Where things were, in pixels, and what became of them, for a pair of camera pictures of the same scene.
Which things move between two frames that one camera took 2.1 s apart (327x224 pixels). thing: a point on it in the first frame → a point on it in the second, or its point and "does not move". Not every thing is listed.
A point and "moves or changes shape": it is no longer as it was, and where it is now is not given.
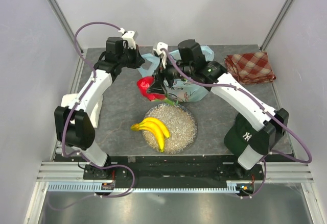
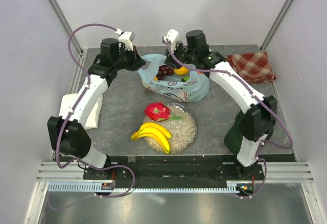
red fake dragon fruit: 145,83 → 158,111
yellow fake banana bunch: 156,127 moves or changes shape
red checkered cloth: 250,68 does not move
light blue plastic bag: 183,91 does not move
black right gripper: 159,86 → 170,59
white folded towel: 66,99 does not move
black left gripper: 138,60 does not move
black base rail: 175,169 does not move
